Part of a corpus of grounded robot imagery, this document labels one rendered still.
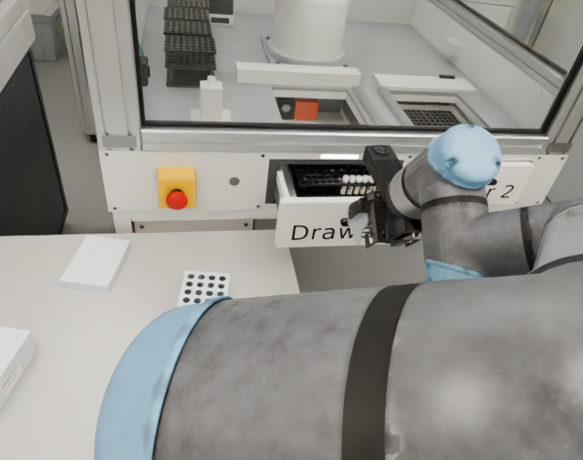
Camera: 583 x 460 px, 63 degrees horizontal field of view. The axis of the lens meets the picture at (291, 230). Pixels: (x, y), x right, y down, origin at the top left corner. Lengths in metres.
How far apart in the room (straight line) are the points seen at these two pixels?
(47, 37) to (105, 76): 2.98
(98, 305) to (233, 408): 0.76
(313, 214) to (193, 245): 0.27
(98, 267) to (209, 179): 0.27
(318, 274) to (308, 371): 1.08
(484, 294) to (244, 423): 0.09
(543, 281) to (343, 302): 0.07
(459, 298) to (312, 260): 1.04
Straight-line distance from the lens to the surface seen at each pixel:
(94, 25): 0.87
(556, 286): 0.18
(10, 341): 0.84
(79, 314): 0.91
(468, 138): 0.56
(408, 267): 1.32
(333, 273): 1.25
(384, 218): 0.73
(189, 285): 0.89
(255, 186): 1.01
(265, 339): 0.18
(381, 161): 0.75
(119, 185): 1.00
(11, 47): 1.68
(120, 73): 0.89
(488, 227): 0.54
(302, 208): 0.87
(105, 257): 0.98
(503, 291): 0.17
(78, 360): 0.85
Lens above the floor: 1.44
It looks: 40 degrees down
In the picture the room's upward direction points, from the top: 9 degrees clockwise
